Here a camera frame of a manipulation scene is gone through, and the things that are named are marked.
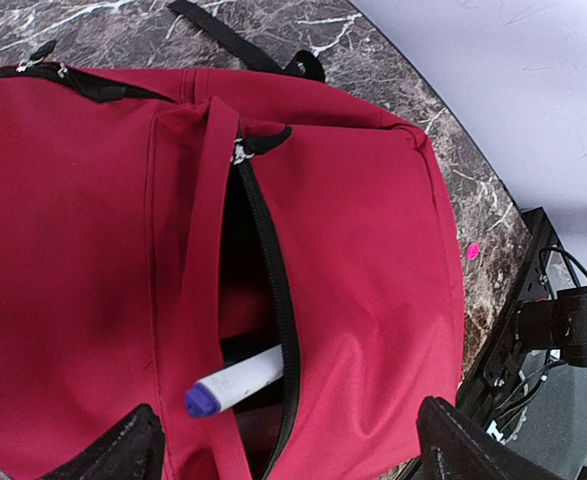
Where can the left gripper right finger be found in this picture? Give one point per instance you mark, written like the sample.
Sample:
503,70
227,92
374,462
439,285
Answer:
452,447

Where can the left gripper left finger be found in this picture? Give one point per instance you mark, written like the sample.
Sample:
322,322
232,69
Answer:
131,449

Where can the purple capped white marker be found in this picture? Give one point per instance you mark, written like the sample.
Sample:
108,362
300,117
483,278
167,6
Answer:
225,388

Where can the red student backpack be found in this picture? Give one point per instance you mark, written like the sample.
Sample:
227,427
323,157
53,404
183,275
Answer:
157,226

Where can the small pink cap piece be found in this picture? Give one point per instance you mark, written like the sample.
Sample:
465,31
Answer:
472,252

